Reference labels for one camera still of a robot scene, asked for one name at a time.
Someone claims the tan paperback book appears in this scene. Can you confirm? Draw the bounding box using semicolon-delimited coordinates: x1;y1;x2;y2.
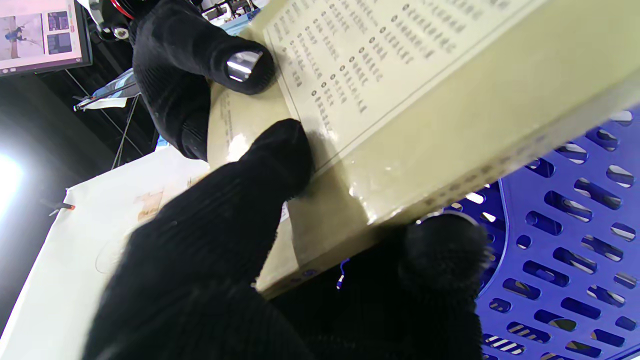
207;0;640;298

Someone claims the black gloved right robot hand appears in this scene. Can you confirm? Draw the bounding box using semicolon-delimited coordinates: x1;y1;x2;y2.
131;0;276;161

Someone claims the blue plastic file holder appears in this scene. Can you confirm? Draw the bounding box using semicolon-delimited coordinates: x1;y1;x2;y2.
420;105;640;360

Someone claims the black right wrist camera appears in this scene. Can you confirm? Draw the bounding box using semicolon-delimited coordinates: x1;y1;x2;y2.
92;0;136;42

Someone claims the computer monitor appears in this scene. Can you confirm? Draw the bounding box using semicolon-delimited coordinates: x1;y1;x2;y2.
0;0;93;77

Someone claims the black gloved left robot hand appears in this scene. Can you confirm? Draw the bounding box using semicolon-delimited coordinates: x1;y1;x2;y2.
82;118;493;360

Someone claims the printed kitchen backdrop banner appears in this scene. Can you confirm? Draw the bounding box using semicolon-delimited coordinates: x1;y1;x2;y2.
0;145;211;360

